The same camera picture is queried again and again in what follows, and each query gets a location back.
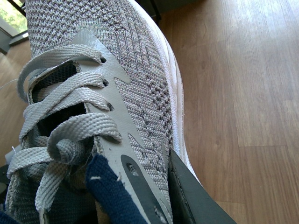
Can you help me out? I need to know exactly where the grey knit sneaker white sole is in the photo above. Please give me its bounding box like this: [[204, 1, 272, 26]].
[[0, 0, 192, 224]]

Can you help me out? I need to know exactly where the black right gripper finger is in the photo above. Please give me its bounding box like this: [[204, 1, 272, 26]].
[[168, 150, 235, 224]]

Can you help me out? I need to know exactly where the black metal shoe rack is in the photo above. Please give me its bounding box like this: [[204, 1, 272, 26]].
[[136, 0, 196, 25]]

